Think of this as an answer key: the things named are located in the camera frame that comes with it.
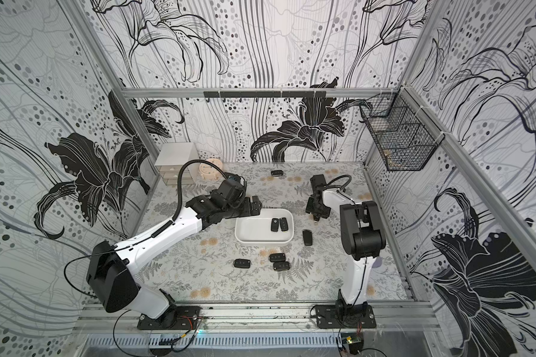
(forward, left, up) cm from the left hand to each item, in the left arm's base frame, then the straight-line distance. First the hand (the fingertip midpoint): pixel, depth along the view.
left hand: (252, 210), depth 82 cm
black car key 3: (-12, -10, -15) cm, 22 cm away
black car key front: (-15, +4, -15) cm, 21 cm away
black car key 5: (+33, -9, -16) cm, 38 cm away
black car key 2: (-4, -22, -14) cm, 27 cm away
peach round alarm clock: (+30, +26, -14) cm, 42 cm away
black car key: (+3, -9, -15) cm, 18 cm away
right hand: (+12, -28, -16) cm, 35 cm away
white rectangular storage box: (-1, -1, -15) cm, 15 cm away
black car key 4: (-16, -12, -15) cm, 25 cm away
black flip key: (+3, -12, -15) cm, 19 cm away
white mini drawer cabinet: (+29, +41, -3) cm, 50 cm away
